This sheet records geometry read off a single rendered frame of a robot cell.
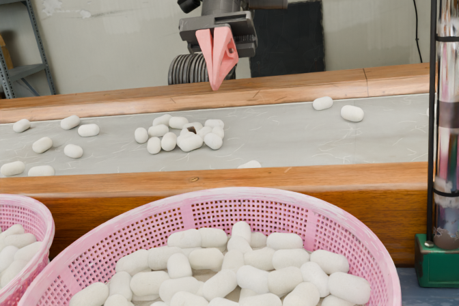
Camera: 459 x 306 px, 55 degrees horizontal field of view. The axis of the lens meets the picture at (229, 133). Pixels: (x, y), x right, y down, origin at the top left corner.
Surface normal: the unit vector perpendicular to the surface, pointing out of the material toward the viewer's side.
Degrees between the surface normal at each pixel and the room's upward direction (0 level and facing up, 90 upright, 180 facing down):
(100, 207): 90
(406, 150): 0
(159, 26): 90
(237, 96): 45
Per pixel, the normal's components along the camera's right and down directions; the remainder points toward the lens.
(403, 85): -0.24, -0.40
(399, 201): -0.20, 0.37
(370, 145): -0.14, -0.93
